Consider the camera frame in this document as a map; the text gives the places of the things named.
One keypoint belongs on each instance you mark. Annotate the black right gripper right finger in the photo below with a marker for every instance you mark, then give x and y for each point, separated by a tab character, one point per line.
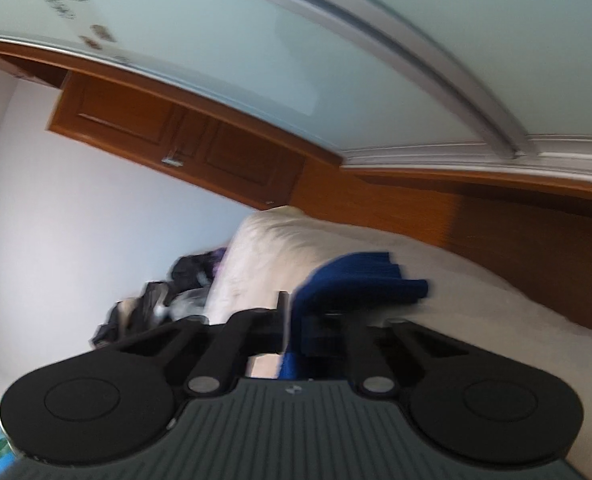
469	403

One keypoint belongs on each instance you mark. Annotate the pile of dark clothes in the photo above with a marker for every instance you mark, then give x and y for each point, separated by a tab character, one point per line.
183	294

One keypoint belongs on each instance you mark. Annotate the brown wooden door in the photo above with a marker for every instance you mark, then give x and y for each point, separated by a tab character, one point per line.
142	128

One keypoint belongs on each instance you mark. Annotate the blue knit sweater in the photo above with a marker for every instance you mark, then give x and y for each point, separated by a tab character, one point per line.
357	282

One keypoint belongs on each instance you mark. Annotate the frosted glass wardrobe door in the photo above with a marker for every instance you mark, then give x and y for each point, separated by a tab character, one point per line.
469	85

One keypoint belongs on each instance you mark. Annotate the pink floral bed sheet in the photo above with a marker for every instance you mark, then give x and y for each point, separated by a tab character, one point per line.
276	250

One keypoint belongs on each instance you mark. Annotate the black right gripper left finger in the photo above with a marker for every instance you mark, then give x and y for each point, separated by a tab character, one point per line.
111	403

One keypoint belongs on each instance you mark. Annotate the silver door handle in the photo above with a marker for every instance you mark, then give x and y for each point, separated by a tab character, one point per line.
172	162

